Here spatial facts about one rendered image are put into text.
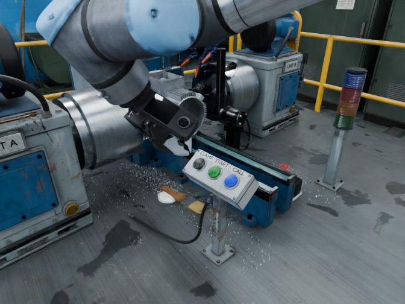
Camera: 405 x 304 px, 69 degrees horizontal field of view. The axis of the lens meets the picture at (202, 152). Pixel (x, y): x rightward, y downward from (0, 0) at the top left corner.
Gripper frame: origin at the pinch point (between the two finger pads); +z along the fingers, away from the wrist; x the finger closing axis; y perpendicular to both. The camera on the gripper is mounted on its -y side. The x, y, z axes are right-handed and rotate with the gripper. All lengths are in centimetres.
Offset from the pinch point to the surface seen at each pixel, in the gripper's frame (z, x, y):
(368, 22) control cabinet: 204, -287, 91
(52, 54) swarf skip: 108, -65, 436
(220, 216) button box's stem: 16.5, 6.6, -6.3
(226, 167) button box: 5.7, -2.3, -6.8
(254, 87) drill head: 42, -50, 31
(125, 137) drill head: 7.1, 3.2, 31.0
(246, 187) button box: 6.5, -0.5, -13.5
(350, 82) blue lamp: 27, -50, -11
